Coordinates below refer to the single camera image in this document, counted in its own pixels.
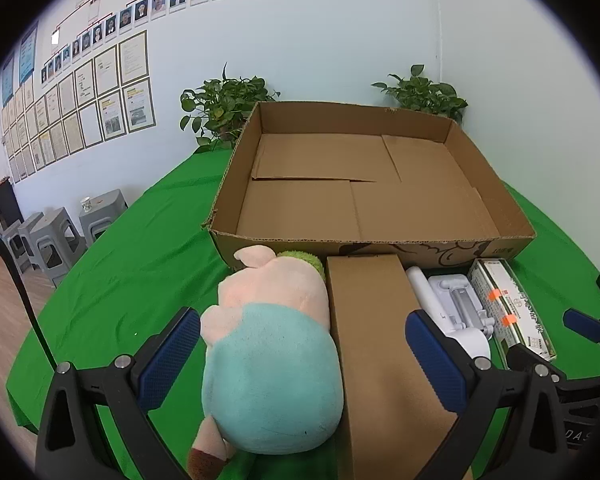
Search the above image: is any large cardboard box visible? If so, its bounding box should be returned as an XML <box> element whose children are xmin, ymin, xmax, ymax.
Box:
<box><xmin>201</xmin><ymin>101</ymin><xmax>537</xmax><ymax>271</ymax></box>

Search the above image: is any white handheld device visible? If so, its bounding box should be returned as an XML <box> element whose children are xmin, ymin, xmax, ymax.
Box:
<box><xmin>405</xmin><ymin>266</ymin><xmax>492</xmax><ymax>361</ymax></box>

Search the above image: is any green tablecloth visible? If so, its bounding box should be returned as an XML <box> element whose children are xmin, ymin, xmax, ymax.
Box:
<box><xmin>5</xmin><ymin>147</ymin><xmax>600</xmax><ymax>480</ymax></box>

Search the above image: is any green and gold box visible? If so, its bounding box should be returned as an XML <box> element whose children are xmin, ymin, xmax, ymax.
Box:
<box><xmin>467</xmin><ymin>258</ymin><xmax>556</xmax><ymax>361</ymax></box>

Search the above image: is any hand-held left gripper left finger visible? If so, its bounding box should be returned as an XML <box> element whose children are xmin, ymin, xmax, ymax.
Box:
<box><xmin>34</xmin><ymin>306</ymin><xmax>203</xmax><ymax>480</ymax></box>

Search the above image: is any small brown carton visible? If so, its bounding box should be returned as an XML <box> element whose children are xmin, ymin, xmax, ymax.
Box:
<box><xmin>326</xmin><ymin>255</ymin><xmax>473</xmax><ymax>480</ymax></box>

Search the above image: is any blue wall poster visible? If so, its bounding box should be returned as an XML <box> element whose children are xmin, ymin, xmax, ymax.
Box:
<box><xmin>19</xmin><ymin>22</ymin><xmax>40</xmax><ymax>84</ymax></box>

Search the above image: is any wall of framed certificates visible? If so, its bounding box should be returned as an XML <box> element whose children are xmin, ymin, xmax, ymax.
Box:
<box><xmin>0</xmin><ymin>30</ymin><xmax>157</xmax><ymax>183</ymax></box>

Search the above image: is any black cable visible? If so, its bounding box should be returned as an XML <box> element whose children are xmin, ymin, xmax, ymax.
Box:
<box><xmin>0</xmin><ymin>220</ymin><xmax>58</xmax><ymax>376</ymax></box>

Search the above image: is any trailing potted plant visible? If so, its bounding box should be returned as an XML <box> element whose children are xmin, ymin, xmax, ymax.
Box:
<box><xmin>371</xmin><ymin>64</ymin><xmax>468</xmax><ymax>126</ymax></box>

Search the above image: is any black cabinet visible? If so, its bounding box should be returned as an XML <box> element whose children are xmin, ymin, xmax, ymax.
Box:
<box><xmin>0</xmin><ymin>180</ymin><xmax>25</xmax><ymax>231</ymax></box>

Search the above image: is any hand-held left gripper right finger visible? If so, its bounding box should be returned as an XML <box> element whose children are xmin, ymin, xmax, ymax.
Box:
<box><xmin>405</xmin><ymin>309</ymin><xmax>568</xmax><ymax>480</ymax></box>

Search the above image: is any grey plastic stool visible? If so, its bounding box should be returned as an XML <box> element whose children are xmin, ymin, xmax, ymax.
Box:
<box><xmin>78</xmin><ymin>189</ymin><xmax>130</xmax><ymax>248</ymax></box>
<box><xmin>30</xmin><ymin>207</ymin><xmax>87</xmax><ymax>288</ymax></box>
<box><xmin>2</xmin><ymin>212</ymin><xmax>46</xmax><ymax>273</ymax></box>

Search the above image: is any bushy potted plant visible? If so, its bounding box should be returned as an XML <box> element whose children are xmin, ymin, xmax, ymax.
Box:
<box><xmin>180</xmin><ymin>62</ymin><xmax>281</xmax><ymax>153</ymax></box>

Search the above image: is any pink and teal plush toy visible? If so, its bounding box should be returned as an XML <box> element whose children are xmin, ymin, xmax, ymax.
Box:
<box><xmin>187</xmin><ymin>245</ymin><xmax>345</xmax><ymax>480</ymax></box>

